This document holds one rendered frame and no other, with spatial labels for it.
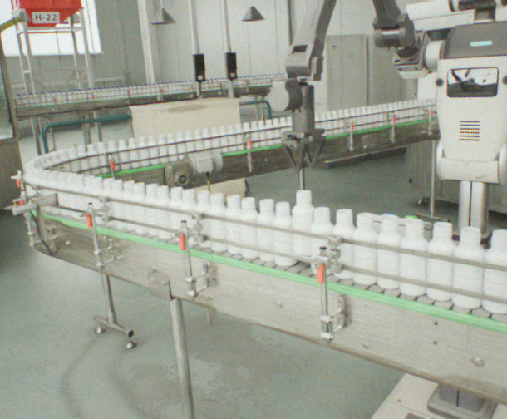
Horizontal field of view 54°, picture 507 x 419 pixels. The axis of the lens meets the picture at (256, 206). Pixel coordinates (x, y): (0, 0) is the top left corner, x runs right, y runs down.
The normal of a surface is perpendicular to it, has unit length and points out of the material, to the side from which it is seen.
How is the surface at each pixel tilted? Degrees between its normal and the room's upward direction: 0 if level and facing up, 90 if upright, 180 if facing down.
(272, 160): 91
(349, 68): 90
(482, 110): 90
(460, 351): 90
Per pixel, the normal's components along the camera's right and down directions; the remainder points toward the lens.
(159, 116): 0.56, 0.18
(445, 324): -0.61, 0.25
